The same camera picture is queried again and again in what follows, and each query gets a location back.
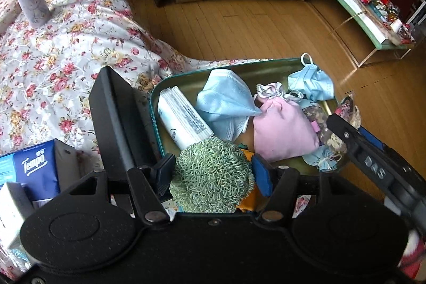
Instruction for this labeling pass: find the pink fabric pouch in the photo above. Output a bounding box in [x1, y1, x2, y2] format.
[252, 97, 321, 163]

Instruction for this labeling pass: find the small light blue pouch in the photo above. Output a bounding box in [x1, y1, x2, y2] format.
[302, 144, 341, 171]

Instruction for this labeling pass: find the orange and navy pouch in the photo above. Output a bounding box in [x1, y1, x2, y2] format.
[237, 186, 267, 213]

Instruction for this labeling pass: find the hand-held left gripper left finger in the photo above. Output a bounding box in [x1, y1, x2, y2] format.
[68, 154, 177, 225]

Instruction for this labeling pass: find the pile of colourful clutter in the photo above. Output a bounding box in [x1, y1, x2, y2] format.
[328, 0, 413, 40]

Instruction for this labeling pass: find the large blue face mask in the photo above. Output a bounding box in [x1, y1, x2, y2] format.
[195, 68, 263, 142]

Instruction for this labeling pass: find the brown floral pouch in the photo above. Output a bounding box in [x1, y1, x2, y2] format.
[302, 104, 337, 147]

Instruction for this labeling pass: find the blue tissue box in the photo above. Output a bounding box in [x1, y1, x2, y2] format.
[0, 138, 81, 202]

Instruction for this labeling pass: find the crumpled blue face mask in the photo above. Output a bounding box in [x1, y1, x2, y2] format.
[287, 53, 335, 102]

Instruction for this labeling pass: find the dark tin lid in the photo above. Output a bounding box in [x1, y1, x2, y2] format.
[88, 66, 161, 173]

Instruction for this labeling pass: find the small floral print bedspread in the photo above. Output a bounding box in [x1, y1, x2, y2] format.
[0, 0, 312, 281]

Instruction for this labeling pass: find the white wrapped tissue pack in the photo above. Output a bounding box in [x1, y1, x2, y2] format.
[157, 87, 215, 151]

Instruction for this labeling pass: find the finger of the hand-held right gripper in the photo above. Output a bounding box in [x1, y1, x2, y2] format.
[359, 126, 387, 154]
[327, 114, 367, 159]

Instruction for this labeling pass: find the green knitted cloth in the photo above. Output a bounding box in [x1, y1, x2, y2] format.
[170, 135, 256, 214]

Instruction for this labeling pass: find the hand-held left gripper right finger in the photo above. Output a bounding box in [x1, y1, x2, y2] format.
[251, 154, 363, 223]

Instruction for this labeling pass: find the green metal tin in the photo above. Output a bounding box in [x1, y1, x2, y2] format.
[150, 58, 350, 215]

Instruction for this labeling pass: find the glass coffee table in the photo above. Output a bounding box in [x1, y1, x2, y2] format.
[319, 0, 417, 69]

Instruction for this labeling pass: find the white floral scrunchie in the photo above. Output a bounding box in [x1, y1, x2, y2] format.
[255, 82, 284, 102]

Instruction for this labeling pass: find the dark floral crochet pouch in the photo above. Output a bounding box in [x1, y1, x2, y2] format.
[328, 96, 363, 155]

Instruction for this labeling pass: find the white tissue packet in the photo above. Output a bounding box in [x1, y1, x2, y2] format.
[0, 182, 35, 252]

